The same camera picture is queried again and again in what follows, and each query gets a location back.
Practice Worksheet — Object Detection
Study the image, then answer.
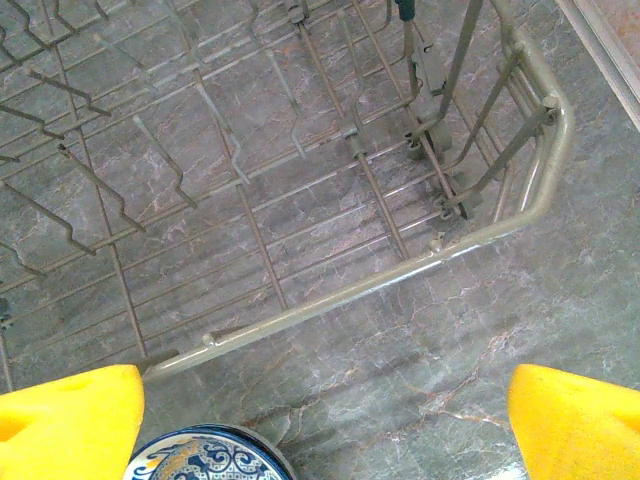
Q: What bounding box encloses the aluminium side rail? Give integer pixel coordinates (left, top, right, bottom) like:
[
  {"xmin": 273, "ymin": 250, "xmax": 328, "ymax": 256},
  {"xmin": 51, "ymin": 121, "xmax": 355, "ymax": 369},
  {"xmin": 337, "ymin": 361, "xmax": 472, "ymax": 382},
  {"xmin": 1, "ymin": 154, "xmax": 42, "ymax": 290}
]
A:
[{"xmin": 557, "ymin": 0, "xmax": 640, "ymax": 129}]

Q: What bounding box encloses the grey wire dish rack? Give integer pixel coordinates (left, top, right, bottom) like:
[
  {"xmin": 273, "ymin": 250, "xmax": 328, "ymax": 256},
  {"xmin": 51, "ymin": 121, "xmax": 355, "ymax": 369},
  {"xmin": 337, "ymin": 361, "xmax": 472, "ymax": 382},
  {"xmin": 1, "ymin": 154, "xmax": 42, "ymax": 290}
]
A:
[{"xmin": 0, "ymin": 0, "xmax": 576, "ymax": 396}]

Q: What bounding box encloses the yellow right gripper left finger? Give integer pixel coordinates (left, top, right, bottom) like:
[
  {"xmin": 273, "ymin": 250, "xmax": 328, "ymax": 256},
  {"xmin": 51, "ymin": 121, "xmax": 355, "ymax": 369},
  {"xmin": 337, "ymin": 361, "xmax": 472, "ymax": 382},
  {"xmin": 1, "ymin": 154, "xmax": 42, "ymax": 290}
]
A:
[{"xmin": 0, "ymin": 363, "xmax": 146, "ymax": 480}]

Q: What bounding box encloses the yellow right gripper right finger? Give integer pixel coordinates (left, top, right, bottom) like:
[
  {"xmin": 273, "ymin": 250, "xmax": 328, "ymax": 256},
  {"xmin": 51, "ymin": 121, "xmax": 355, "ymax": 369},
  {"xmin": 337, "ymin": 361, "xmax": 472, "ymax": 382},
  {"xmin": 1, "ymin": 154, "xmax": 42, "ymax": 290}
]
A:
[{"xmin": 507, "ymin": 363, "xmax": 640, "ymax": 480}]

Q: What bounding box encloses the blue patterned bowl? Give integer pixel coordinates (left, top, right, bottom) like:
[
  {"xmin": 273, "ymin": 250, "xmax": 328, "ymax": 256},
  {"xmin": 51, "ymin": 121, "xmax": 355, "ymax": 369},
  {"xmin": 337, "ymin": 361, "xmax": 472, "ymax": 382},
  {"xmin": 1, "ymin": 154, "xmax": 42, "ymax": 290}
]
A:
[{"xmin": 122, "ymin": 424, "xmax": 299, "ymax": 480}]

